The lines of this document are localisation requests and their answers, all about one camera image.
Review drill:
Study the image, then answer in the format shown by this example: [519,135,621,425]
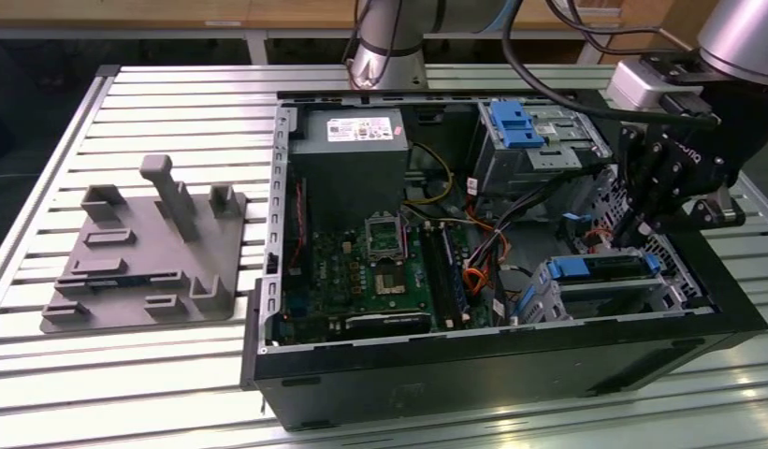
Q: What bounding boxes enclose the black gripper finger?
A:
[611,122,679,242]
[613,186,747,249]

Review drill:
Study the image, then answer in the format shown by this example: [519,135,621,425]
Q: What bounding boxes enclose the black disk wire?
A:
[476,166,617,253]

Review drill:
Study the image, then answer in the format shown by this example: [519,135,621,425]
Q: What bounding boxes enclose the hard disk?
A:
[545,250,663,282]

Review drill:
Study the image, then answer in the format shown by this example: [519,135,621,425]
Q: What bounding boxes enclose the metal disk bay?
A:
[520,250,718,325]

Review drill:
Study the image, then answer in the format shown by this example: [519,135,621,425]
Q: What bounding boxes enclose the black RAM slot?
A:
[440,224,472,325]
[418,222,445,331]

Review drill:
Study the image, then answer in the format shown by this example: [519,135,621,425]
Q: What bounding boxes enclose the metal optical drive cage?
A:
[473,100,615,214]

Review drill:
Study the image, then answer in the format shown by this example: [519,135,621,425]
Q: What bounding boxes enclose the blue plastic drive latch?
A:
[491,101,545,150]

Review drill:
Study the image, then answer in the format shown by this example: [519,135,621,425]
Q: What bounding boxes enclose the silver CPU socket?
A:
[364,212,410,264]

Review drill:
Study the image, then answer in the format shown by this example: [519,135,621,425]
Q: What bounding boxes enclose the square motherboard chipset chip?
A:
[374,268,416,297]

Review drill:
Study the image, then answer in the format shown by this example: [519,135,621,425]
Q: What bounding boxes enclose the dark grey power supply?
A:
[288,108,412,235]

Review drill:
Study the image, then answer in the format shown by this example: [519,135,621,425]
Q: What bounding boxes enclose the black open PC case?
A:
[241,88,768,432]

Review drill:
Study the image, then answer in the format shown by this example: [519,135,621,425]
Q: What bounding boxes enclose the black graphics card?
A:
[340,311,433,339]

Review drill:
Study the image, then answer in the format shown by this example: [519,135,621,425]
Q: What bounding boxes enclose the green motherboard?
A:
[281,205,504,345]

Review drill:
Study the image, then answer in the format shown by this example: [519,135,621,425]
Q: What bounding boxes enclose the grey parts rack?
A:
[39,153,252,334]

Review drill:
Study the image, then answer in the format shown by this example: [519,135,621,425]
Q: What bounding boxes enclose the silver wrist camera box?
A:
[605,58,704,114]

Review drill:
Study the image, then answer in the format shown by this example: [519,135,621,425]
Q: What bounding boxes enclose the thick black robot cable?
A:
[501,0,720,128]

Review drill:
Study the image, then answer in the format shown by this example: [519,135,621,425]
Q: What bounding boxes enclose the yellow power wires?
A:
[402,142,455,207]

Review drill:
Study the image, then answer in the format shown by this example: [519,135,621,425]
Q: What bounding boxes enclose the orange red wire bundle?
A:
[461,205,516,300]

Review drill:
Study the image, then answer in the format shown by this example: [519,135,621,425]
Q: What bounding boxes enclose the thin red wire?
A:
[292,180,312,275]

